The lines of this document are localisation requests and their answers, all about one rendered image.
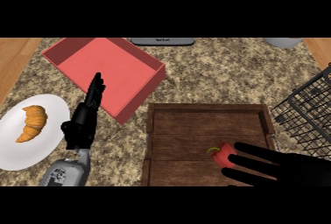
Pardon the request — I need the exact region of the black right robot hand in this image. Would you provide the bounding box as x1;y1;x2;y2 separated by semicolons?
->
220;142;331;187

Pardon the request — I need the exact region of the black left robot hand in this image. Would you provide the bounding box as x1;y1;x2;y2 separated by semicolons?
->
59;72;108;151

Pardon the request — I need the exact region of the red bell pepper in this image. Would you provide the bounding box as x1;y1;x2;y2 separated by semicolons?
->
206;142;240;169

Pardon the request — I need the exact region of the brown wooden tray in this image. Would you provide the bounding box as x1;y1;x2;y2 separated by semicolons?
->
139;102;278;187

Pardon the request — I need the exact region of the golden croissant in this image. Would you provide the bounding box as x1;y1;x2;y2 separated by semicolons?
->
15;105;49;144

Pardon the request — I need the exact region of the white plate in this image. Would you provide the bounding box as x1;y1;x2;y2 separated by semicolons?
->
0;94;71;172

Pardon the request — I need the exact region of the red open box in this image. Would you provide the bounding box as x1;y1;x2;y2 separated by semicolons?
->
40;37;167;126

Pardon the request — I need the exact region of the dark grey flat appliance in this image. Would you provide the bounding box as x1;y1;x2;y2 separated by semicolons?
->
129;37;197;47

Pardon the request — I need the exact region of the pale grey round container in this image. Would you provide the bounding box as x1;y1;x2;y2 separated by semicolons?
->
263;37;306;49

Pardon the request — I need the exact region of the black wire tiered basket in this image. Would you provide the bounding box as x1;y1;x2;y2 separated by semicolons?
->
271;62;331;161

